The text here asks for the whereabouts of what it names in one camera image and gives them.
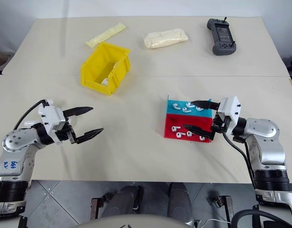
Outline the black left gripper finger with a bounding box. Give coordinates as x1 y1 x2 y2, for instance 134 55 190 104
62 106 94 118
75 128 105 144

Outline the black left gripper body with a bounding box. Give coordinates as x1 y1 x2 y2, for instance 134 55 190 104
54 111 78 145

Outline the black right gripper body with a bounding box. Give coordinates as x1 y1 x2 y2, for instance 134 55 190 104
210 111 233 141

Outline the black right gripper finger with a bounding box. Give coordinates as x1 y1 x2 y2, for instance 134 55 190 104
182 123 216 141
191 100 221 111

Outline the yellow plastic bin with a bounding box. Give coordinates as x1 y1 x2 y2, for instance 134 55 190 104
79 42 132 96

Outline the red tray with earbuds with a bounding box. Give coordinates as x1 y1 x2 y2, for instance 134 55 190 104
163 95 219 144

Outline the grey handheld remote controller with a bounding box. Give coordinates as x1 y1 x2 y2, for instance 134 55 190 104
206 16 237 56

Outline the dark rounded grey shape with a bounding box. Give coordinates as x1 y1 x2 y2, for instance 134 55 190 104
168 182 195 228
99 185 145 220

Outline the cream filled plastic bag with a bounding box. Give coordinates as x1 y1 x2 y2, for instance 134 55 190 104
143 28 189 50

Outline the long pale yellow bag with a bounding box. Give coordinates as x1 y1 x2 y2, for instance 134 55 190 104
86 23 127 48

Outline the brown tape roll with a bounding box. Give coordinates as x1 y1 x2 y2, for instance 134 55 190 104
0 51 14 68

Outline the beige rounded panel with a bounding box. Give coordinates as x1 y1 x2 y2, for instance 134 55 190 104
74 214 192 228

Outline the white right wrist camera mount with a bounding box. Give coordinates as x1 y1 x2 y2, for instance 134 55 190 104
216 95 242 124

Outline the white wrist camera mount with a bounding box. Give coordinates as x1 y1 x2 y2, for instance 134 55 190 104
38 99 67 145
216 95 242 124

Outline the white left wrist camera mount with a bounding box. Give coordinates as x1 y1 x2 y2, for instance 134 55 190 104
38 99 67 145

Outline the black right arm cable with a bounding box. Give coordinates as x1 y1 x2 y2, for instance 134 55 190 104
222 132 257 190

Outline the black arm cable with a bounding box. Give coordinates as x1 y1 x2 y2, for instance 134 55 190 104
12 99 48 131
222 132 257 190

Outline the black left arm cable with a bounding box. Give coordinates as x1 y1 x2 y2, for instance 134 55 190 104
12 99 48 131

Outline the black and brown bracket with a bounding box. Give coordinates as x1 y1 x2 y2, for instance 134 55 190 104
90 192 115 222
208 195 233 223

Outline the thin white cable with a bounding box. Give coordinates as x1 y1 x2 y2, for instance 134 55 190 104
197 218 233 227

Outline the thick black hose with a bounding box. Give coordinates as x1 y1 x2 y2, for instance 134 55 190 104
231 204 292 228

